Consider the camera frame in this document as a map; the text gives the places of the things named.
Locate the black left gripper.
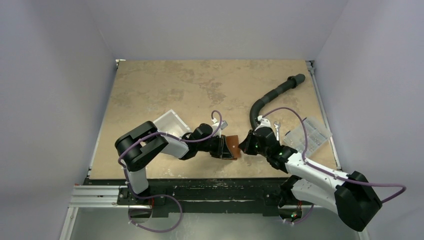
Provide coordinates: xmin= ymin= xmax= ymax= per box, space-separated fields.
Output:
xmin=197 ymin=134 xmax=233 ymax=159

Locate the brown leather card holder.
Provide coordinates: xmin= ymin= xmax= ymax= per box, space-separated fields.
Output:
xmin=221 ymin=134 xmax=242 ymax=161

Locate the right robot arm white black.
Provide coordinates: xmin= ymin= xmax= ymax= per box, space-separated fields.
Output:
xmin=238 ymin=127 xmax=382 ymax=232

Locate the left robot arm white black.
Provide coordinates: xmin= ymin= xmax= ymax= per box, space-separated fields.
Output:
xmin=114 ymin=121 xmax=241 ymax=205

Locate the small silver wrench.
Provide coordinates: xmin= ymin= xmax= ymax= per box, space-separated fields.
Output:
xmin=273 ymin=121 xmax=281 ymax=142

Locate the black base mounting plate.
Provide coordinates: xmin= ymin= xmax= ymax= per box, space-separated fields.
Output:
xmin=82 ymin=177 xmax=316 ymax=218

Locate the clear plastic bin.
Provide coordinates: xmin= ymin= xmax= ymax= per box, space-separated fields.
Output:
xmin=153 ymin=109 xmax=191 ymax=138

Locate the clear plastic screw organizer box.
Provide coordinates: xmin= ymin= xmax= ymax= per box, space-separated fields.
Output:
xmin=283 ymin=116 xmax=333 ymax=158

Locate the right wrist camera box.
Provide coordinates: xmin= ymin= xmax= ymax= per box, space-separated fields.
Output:
xmin=255 ymin=115 xmax=271 ymax=130

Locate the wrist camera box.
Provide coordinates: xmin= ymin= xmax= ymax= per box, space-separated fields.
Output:
xmin=212 ymin=120 xmax=228 ymax=132
xmin=255 ymin=115 xmax=271 ymax=130

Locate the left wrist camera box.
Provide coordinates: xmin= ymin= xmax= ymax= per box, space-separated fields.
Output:
xmin=212 ymin=120 xmax=228 ymax=132

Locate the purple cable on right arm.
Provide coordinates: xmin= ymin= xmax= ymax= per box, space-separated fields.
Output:
xmin=261 ymin=106 xmax=407 ymax=226

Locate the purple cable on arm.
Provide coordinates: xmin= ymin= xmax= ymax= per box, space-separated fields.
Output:
xmin=117 ymin=110 xmax=223 ymax=233
xmin=261 ymin=106 xmax=407 ymax=226

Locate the dark grey corrugated hose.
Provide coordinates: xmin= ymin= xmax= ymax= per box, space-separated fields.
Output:
xmin=249 ymin=73 xmax=306 ymax=131

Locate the aluminium rail at table edge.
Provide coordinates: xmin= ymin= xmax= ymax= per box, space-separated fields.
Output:
xmin=305 ymin=60 xmax=342 ymax=170

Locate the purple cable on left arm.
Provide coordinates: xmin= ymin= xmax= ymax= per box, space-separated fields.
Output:
xmin=117 ymin=110 xmax=223 ymax=233

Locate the aluminium front frame rail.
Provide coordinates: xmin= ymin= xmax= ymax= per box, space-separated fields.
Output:
xmin=69 ymin=185 xmax=119 ymax=208

